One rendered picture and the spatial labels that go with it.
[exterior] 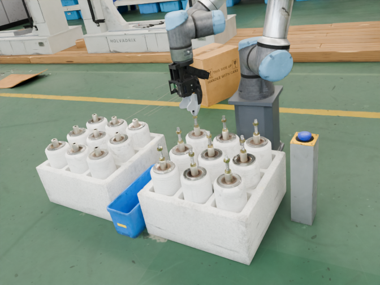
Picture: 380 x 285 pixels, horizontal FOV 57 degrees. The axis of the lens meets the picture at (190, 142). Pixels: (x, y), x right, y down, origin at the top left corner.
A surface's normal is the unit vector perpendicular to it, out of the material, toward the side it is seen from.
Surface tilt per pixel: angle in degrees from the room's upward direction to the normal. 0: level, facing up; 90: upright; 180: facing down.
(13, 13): 90
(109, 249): 0
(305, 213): 90
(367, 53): 90
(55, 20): 90
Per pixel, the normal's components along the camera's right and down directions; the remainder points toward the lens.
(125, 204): 0.85, 0.10
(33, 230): -0.14, -0.86
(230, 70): 0.60, 0.31
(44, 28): -0.43, 0.49
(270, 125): 0.32, 0.42
